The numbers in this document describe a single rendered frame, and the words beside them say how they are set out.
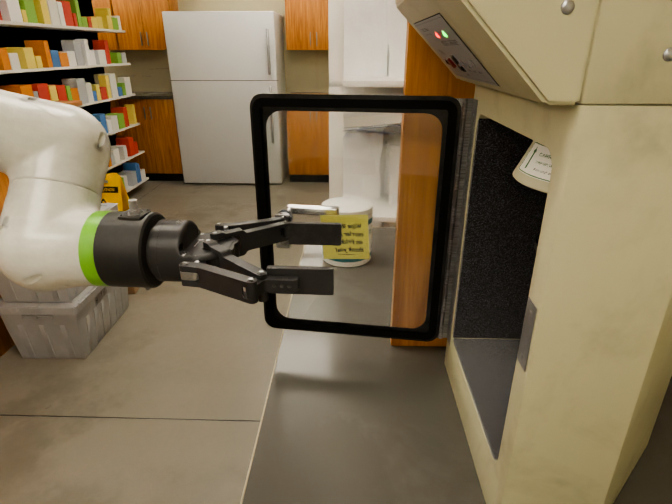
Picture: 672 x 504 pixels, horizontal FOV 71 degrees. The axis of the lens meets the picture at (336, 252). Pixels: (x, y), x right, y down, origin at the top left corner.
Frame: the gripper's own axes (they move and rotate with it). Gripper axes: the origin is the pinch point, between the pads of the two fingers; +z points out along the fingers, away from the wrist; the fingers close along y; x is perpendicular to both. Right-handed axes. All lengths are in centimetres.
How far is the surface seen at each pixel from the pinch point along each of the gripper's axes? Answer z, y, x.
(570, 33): 18.3, -13.3, -23.4
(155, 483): -69, 67, 123
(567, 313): 22.4, -13.2, -0.8
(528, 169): 21.3, -0.4, -10.7
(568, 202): 20.5, -13.2, -11.1
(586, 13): 19.1, -13.3, -24.6
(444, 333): 18.2, 18.4, 22.2
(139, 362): -108, 136, 123
